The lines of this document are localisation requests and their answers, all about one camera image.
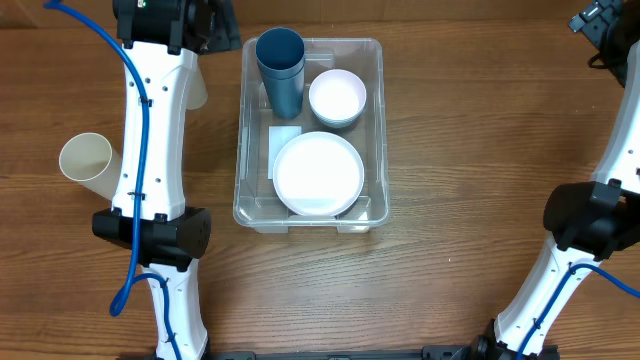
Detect beige cup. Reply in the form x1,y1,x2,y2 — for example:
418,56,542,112
58,132,122,201
186,66,208,110

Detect blue cup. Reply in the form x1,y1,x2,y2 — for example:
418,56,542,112
255,27,305,80
261,70,304,119

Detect pink bowl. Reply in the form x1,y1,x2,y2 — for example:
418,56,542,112
308,69,367,119

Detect grey bowl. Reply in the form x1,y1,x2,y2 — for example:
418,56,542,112
316,116,360,130

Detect pink plate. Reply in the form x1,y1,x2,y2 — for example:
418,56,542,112
272,131,365,217

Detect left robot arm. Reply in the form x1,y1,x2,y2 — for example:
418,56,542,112
92,1,241,359

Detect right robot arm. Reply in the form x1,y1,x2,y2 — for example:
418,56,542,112
454,0,639,359

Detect white label in bin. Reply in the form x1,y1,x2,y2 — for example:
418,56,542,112
267,126,302,180

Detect clear plastic storage bin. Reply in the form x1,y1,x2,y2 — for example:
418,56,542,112
233,38,391,234

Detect left blue cable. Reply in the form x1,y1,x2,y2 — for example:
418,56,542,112
42,0,184,360

